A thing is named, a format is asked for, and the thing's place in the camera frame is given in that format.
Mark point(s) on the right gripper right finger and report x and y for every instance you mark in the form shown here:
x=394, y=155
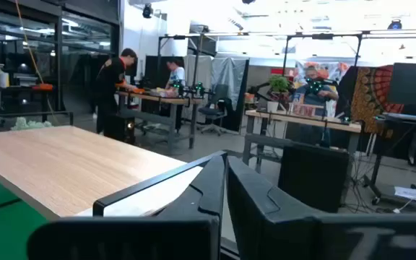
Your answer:
x=284, y=234

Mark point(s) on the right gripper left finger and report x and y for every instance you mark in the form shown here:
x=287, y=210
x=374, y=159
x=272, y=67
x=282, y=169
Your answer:
x=139, y=238

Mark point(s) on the black cabinet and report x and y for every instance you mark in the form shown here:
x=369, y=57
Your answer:
x=312, y=177

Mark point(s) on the wooden workbench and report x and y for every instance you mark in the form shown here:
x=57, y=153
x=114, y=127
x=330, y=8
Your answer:
x=164, y=99
x=302, y=121

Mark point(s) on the pink plastic crate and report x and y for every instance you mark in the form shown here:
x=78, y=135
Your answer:
x=305, y=109

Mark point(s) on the white papers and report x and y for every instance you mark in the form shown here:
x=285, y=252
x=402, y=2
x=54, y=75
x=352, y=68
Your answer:
x=412, y=194

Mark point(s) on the person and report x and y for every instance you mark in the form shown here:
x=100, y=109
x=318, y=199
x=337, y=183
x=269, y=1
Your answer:
x=314, y=99
x=176, y=76
x=112, y=79

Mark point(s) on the orange container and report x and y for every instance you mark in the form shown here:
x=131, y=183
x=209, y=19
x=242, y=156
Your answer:
x=249, y=98

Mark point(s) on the black office chair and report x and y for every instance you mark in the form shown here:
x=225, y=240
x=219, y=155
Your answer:
x=213, y=110

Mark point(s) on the dark leafy potted plant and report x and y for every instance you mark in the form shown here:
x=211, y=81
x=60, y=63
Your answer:
x=279, y=83

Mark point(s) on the pale bushy potted plant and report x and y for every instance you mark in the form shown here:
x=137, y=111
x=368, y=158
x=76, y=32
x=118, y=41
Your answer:
x=31, y=124

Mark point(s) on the orange patterned tapestry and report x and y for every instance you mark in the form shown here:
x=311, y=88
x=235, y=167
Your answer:
x=372, y=94

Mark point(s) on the black partition panel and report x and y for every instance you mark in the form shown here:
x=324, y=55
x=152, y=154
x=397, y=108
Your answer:
x=154, y=72

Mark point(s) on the black desk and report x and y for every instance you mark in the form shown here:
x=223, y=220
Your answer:
x=410, y=124

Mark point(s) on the grey tarp curtain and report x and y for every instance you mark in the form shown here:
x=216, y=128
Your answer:
x=229, y=76

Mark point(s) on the white curtain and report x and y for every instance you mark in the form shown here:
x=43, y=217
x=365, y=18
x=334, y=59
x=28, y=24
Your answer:
x=200, y=72

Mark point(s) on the orange tool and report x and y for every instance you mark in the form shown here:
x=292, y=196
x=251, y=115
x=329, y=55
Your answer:
x=42, y=87

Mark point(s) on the black monitor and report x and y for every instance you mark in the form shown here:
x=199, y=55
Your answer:
x=410, y=83

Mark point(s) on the white jug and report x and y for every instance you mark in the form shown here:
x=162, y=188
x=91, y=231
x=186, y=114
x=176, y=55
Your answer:
x=3, y=79

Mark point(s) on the black overhead station frame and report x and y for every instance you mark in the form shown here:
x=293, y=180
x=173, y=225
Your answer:
x=323, y=36

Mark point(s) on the black ceiling camera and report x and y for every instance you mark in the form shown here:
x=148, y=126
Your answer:
x=394, y=24
x=146, y=11

